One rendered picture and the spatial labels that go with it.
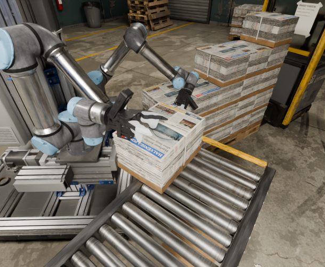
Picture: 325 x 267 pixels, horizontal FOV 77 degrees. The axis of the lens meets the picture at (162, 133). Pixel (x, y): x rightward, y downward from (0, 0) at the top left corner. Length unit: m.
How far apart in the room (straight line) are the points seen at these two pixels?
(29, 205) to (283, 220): 2.03
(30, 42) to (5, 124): 0.68
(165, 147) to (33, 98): 0.56
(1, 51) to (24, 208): 1.33
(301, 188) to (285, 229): 0.51
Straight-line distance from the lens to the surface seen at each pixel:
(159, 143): 0.87
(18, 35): 0.89
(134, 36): 1.35
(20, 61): 0.89
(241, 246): 0.93
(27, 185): 1.33
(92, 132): 0.81
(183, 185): 1.03
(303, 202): 2.29
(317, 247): 2.09
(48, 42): 0.94
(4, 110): 1.40
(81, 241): 0.94
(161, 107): 1.11
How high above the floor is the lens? 1.61
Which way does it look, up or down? 39 degrees down
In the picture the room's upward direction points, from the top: straight up
